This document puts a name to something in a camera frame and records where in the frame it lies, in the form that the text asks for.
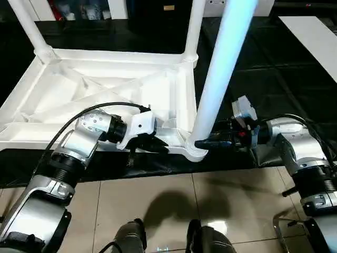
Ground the white plastic table leg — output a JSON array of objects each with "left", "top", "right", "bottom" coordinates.
[
  {"left": 185, "top": 0, "right": 257, "bottom": 159},
  {"left": 7, "top": 0, "right": 56, "bottom": 60},
  {"left": 183, "top": 0, "right": 206, "bottom": 64}
]

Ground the white plastic table top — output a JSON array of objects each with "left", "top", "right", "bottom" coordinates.
[{"left": 0, "top": 47, "right": 210, "bottom": 164}]

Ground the black work mat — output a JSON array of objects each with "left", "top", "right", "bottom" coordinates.
[{"left": 0, "top": 14, "right": 337, "bottom": 189}]

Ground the grey left robot foot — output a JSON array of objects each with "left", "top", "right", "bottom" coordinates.
[{"left": 117, "top": 218, "right": 147, "bottom": 253}]

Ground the grey robot foot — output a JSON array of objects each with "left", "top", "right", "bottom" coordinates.
[
  {"left": 188, "top": 219, "right": 235, "bottom": 253},
  {"left": 117, "top": 218, "right": 147, "bottom": 253}
]

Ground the grey right robot foot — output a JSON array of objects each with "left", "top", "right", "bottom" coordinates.
[{"left": 188, "top": 219, "right": 235, "bottom": 253}]

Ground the thin grey tripod stand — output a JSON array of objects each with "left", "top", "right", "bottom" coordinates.
[{"left": 272, "top": 208, "right": 306, "bottom": 253}]

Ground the flat white board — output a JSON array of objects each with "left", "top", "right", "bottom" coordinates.
[{"left": 278, "top": 15, "right": 337, "bottom": 80}]

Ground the black box with gold label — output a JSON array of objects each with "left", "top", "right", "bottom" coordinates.
[{"left": 128, "top": 0, "right": 194, "bottom": 22}]

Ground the white glass door cabinet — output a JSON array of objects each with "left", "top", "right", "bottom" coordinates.
[{"left": 0, "top": 0, "right": 130, "bottom": 22}]

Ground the black monitor with red logo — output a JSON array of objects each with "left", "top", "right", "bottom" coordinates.
[{"left": 273, "top": 1, "right": 337, "bottom": 10}]

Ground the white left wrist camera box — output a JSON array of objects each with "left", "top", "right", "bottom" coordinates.
[{"left": 117, "top": 112, "right": 158, "bottom": 151}]

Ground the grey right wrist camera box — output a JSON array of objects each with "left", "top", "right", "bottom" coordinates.
[{"left": 231, "top": 95, "right": 260, "bottom": 151}]

